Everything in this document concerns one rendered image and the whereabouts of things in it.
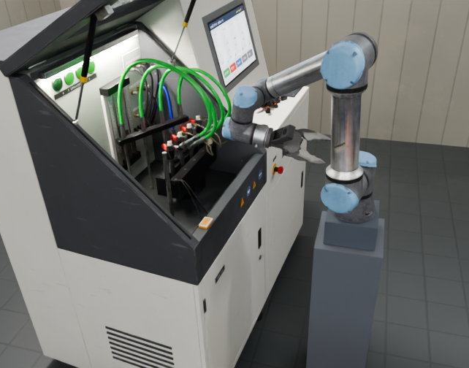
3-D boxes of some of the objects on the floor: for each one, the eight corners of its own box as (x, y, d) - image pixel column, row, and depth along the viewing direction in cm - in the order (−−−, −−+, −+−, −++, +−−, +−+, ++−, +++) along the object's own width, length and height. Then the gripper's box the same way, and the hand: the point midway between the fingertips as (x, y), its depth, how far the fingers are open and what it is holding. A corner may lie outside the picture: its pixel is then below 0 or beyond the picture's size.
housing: (96, 383, 223) (2, 60, 144) (47, 364, 232) (-67, 52, 153) (219, 215, 332) (204, -22, 253) (182, 207, 342) (157, -23, 262)
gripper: (272, 123, 173) (331, 137, 170) (262, 159, 171) (321, 174, 168) (272, 115, 165) (334, 131, 162) (261, 153, 163) (323, 169, 160)
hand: (325, 150), depth 162 cm, fingers open, 7 cm apart
